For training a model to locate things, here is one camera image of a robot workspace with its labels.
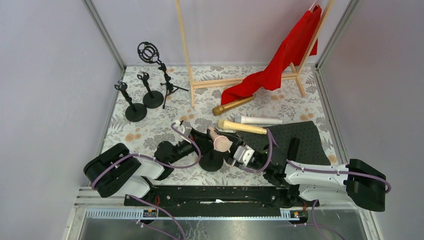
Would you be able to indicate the black round-base mic stand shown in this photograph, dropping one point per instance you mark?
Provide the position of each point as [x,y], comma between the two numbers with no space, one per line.
[211,160]

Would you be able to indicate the wooden rack frame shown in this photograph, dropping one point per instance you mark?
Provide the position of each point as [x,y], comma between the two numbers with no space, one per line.
[293,75]

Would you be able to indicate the grey slotted cable duct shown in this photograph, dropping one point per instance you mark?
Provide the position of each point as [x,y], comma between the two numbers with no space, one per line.
[188,214]

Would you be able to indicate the red cloth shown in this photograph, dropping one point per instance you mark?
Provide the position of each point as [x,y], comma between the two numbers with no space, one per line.
[291,50]

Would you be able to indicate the black tripod shock-mount stand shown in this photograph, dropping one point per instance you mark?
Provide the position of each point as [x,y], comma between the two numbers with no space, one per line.
[149,53]

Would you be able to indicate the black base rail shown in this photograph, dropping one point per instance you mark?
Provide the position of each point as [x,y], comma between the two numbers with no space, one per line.
[206,198]

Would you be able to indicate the black cylinder on mat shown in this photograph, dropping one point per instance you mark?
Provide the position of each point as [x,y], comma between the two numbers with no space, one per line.
[293,149]

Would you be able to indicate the gold microphone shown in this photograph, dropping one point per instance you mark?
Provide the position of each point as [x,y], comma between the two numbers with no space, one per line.
[220,109]

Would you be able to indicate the dark perforated foam mat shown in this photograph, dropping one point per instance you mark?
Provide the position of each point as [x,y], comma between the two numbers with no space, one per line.
[304,139]

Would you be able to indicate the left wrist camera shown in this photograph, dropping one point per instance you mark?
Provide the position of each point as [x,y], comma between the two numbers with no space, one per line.
[183,128]

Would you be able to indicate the white microphone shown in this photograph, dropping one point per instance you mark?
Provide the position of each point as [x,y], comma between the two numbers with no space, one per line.
[241,119]

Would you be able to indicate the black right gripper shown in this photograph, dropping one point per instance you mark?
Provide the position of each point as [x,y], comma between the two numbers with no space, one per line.
[257,157]

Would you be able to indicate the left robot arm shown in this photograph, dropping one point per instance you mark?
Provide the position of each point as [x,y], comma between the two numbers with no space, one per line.
[119,171]

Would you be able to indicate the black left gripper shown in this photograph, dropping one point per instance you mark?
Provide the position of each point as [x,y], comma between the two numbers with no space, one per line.
[197,139]

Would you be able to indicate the pink microphone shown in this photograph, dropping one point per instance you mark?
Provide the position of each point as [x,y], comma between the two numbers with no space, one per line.
[220,142]

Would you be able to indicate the cream yellow microphone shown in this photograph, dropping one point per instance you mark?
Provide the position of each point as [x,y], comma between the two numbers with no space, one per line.
[228,125]

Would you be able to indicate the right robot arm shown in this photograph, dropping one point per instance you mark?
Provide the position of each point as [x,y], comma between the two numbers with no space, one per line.
[298,168]

